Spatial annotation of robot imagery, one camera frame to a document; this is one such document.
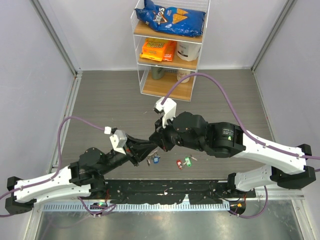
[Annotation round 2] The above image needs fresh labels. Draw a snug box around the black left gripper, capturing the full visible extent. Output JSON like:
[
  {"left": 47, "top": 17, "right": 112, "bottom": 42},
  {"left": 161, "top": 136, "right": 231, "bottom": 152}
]
[{"left": 99, "top": 133, "right": 159, "bottom": 175}]

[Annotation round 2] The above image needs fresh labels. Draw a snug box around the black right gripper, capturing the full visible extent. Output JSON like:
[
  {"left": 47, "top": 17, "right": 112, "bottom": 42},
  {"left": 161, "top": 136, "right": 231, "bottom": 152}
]
[{"left": 150, "top": 112, "right": 206, "bottom": 152}]

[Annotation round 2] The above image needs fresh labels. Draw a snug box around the large metal keyring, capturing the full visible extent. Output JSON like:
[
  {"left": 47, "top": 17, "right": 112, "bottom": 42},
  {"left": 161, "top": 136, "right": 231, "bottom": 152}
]
[{"left": 146, "top": 147, "right": 160, "bottom": 166}]

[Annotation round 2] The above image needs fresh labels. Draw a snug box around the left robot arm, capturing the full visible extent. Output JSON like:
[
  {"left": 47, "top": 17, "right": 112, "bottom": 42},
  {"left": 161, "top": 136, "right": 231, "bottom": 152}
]
[{"left": 5, "top": 130, "right": 159, "bottom": 215}]

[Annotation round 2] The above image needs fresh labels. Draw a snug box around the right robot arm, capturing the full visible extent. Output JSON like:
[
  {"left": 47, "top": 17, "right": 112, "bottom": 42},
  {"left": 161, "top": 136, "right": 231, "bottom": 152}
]
[{"left": 149, "top": 111, "right": 316, "bottom": 197}]

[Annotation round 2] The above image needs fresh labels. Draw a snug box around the white paper cup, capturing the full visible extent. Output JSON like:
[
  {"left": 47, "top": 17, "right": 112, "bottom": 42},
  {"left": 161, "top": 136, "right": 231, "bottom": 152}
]
[{"left": 176, "top": 69, "right": 191, "bottom": 84}]

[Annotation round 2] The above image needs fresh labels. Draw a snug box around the orange snack box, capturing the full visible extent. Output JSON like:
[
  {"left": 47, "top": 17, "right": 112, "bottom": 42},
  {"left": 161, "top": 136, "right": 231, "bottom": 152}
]
[{"left": 139, "top": 37, "right": 177, "bottom": 62}]

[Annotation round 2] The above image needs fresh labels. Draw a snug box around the white pouch bag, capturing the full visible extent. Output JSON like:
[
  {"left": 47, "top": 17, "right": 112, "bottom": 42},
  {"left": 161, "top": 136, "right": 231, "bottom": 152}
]
[{"left": 176, "top": 41, "right": 201, "bottom": 62}]

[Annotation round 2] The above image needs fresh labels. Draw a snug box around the blue Doritos chip bag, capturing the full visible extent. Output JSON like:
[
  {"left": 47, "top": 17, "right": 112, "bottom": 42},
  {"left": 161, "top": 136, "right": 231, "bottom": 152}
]
[{"left": 135, "top": 0, "right": 206, "bottom": 37}]

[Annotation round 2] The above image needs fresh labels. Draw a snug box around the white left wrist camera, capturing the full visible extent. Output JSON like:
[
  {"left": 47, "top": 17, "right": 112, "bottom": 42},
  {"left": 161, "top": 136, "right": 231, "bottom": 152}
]
[{"left": 104, "top": 126, "right": 128, "bottom": 155}]

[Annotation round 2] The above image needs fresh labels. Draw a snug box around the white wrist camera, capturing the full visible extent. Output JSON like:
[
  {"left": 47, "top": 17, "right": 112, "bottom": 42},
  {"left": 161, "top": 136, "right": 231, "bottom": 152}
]
[
  {"left": 153, "top": 97, "right": 177, "bottom": 129},
  {"left": 104, "top": 126, "right": 128, "bottom": 155}
]

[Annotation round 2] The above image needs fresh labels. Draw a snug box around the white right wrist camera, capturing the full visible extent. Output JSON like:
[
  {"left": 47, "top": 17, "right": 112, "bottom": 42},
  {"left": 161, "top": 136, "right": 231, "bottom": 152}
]
[{"left": 153, "top": 97, "right": 177, "bottom": 129}]

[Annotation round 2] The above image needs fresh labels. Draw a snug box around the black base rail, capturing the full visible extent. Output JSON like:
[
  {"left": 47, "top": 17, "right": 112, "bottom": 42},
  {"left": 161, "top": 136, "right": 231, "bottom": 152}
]
[{"left": 105, "top": 179, "right": 256, "bottom": 205}]

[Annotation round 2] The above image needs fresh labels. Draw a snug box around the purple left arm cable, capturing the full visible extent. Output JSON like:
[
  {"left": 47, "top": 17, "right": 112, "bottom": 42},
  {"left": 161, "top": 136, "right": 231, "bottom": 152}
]
[{"left": 0, "top": 116, "right": 118, "bottom": 218}]

